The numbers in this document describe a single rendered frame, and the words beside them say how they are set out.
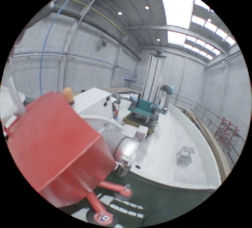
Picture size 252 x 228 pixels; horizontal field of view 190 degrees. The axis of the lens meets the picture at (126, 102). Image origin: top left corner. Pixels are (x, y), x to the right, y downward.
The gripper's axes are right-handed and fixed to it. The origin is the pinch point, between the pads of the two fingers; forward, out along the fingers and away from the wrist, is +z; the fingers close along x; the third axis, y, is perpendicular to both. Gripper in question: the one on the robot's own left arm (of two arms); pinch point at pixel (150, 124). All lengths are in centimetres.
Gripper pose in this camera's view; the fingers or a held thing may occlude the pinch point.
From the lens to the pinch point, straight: 115.4
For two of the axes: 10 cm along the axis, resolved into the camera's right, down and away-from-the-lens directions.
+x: 7.8, 4.5, -4.3
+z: -5.0, 8.7, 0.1
